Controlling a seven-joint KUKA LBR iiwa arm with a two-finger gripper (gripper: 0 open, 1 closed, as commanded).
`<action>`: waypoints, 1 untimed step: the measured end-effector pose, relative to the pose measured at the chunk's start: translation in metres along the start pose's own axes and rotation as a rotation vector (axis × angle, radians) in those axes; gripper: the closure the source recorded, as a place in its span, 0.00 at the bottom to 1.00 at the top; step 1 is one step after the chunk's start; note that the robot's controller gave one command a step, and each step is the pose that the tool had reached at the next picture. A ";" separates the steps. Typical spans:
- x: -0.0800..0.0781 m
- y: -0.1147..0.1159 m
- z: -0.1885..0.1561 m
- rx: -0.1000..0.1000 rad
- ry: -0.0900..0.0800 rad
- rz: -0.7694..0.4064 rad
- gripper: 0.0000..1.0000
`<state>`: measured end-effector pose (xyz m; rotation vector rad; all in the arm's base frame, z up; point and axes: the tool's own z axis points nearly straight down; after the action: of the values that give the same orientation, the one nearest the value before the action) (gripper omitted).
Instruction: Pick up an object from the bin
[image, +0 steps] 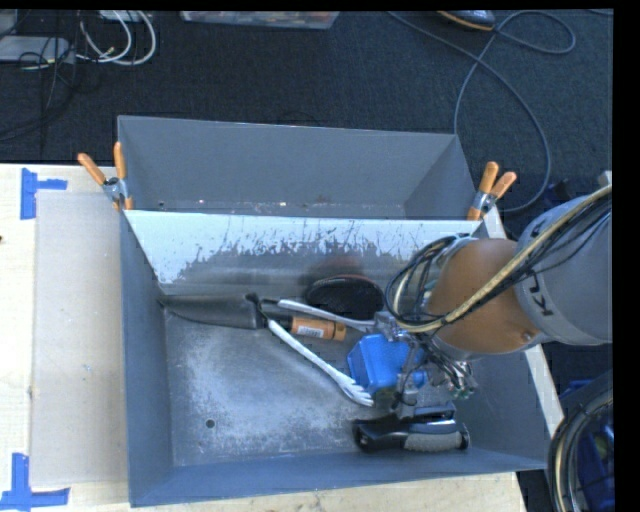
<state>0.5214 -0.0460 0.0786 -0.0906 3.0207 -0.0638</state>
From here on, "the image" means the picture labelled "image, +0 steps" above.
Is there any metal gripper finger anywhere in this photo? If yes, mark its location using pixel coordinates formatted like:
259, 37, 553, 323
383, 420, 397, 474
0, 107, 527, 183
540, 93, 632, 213
394, 368, 430, 420
373, 311, 419, 352

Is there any blue boxy plastic object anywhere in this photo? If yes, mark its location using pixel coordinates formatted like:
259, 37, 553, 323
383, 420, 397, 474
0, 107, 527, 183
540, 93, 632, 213
346, 331, 427, 395

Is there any black and grey stapler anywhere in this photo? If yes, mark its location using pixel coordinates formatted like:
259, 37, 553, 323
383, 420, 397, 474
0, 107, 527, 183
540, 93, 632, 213
351, 406, 472, 455

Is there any black and red oval object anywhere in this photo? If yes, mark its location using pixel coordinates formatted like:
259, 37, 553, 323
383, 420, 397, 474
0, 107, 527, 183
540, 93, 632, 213
305, 274, 387, 322

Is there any white plastic utensil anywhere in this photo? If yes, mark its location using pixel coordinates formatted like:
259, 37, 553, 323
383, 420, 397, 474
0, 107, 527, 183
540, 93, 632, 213
276, 298, 377, 333

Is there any white plastic fork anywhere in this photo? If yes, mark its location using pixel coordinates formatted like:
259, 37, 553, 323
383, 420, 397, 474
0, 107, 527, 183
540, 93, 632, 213
267, 318, 375, 408

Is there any grey metal bin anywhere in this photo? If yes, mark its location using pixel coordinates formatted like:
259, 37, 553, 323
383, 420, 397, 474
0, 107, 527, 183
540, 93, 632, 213
115, 114, 549, 509

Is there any pale flat board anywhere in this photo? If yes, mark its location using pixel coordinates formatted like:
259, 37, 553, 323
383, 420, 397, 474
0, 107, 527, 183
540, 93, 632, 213
28, 189, 132, 490

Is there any garden trowel with orange handle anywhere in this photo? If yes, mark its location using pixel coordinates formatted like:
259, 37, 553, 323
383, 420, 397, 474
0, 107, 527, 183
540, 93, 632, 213
158, 292, 348, 343

